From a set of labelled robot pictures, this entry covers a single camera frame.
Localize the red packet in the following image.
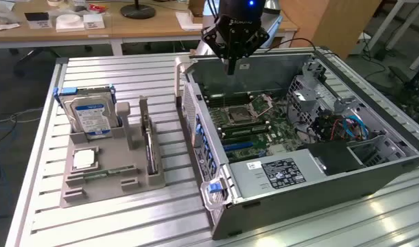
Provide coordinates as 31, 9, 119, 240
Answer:
87, 3, 107, 14

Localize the red wire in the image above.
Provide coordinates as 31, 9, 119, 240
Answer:
329, 117, 349, 141

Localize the clear plastic bag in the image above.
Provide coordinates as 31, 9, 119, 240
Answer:
0, 2, 15, 22

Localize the silver CPU chip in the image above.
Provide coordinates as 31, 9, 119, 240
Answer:
73, 151, 97, 170

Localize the grey parts rack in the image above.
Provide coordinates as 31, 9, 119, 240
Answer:
59, 95, 166, 208

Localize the black plastic shroud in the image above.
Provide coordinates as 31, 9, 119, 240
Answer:
306, 140, 368, 176

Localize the white booklet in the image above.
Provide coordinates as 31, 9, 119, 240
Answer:
175, 11, 206, 32

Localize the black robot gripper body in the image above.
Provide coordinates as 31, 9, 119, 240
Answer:
218, 0, 265, 59

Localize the white floor cable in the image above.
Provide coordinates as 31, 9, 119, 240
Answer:
0, 107, 45, 125

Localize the white round object on box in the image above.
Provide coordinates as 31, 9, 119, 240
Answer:
55, 14, 86, 33

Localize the grey power supply with label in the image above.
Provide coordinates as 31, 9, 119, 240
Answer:
229, 148, 330, 204

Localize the white box with black top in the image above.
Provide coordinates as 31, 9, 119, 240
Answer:
23, 11, 54, 29

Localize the plain white box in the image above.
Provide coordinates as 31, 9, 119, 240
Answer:
83, 13, 107, 30

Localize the hard disk in blue caddy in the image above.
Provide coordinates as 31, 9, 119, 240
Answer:
53, 84, 118, 142

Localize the black wire inside case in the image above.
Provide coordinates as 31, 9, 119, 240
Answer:
286, 99, 321, 145

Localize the blue floor cable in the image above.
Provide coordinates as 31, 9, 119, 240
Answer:
0, 122, 17, 222

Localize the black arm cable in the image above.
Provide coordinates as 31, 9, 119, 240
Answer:
264, 38, 321, 54

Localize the blue case latch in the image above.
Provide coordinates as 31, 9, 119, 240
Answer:
207, 181, 229, 194

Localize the wooden desk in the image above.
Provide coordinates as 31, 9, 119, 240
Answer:
0, 0, 300, 56

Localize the installed RAM stick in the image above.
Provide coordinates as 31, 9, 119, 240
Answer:
222, 125, 270, 138

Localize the metal disk bay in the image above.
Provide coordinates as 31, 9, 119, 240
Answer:
288, 74, 334, 125

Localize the metal socket cover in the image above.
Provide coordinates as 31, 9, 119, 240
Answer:
249, 93, 276, 116

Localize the graphics card with metal bracket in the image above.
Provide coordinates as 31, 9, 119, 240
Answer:
139, 95, 159, 176

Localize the brown wooden cabinet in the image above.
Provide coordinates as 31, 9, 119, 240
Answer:
277, 0, 385, 60

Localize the CPU socket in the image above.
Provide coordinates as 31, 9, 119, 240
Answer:
226, 104, 256, 125

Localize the green loose RAM stick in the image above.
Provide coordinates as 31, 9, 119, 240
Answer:
82, 166, 135, 179

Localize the black equipment on floor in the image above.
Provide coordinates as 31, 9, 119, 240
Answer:
388, 64, 419, 118

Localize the white desk frame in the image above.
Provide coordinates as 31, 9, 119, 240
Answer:
366, 0, 419, 70

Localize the blue wire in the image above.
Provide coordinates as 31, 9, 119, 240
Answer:
342, 115, 372, 142

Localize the black round lamp base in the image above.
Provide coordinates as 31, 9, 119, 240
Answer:
119, 0, 158, 20

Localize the dark grey open PC case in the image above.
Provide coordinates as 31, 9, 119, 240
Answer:
174, 45, 419, 242

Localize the black chair base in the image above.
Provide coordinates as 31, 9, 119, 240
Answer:
9, 45, 94, 78

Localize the blue expansion slot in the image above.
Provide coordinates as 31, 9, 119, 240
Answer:
223, 140, 256, 153

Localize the brown cardboard box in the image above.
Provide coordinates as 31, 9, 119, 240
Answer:
187, 0, 207, 16

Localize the green motherboard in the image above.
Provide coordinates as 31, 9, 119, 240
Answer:
198, 87, 312, 163

